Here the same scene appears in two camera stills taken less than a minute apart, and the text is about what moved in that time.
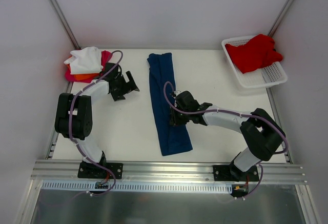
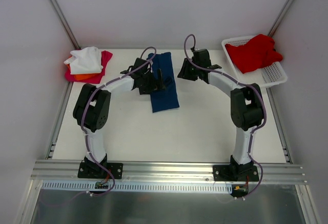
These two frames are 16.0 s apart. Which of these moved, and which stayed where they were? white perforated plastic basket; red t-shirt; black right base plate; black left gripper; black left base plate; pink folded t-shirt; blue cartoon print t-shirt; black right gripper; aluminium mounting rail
Moved: blue cartoon print t-shirt; black left gripper; black right gripper
Stayed: red t-shirt; black left base plate; black right base plate; aluminium mounting rail; white perforated plastic basket; pink folded t-shirt
